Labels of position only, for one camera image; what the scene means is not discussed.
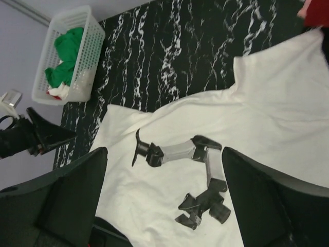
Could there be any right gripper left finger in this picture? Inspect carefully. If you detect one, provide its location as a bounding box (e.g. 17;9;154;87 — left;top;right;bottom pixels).
1;147;107;246

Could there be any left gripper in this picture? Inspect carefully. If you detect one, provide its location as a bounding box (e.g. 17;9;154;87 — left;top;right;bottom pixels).
1;107;77;159

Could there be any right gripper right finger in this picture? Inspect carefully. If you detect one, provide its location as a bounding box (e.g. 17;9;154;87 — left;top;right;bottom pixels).
222;147;328;246

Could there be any white t shirt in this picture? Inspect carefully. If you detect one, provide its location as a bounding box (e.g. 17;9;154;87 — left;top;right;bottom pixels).
92;29;328;246

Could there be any red white garment in basket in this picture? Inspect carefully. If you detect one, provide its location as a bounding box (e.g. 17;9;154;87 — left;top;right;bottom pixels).
47;83;69;100

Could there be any white plastic basket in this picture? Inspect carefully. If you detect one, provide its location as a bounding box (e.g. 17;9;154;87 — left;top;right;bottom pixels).
31;5;105;105

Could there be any green t shirt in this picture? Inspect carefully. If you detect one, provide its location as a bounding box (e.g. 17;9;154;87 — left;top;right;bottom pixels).
45;27;84;88

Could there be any folded pink t shirt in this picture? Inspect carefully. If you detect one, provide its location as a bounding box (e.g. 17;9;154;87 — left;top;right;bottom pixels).
297;3;308;19

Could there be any folded red t shirt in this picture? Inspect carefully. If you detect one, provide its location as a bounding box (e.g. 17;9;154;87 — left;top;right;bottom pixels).
304;0;329;27

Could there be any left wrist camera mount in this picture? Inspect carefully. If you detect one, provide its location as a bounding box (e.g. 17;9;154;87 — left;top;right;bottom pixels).
1;89;23;118

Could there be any left aluminium frame post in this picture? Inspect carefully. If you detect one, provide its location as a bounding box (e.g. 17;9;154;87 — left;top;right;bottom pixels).
2;0;51;26

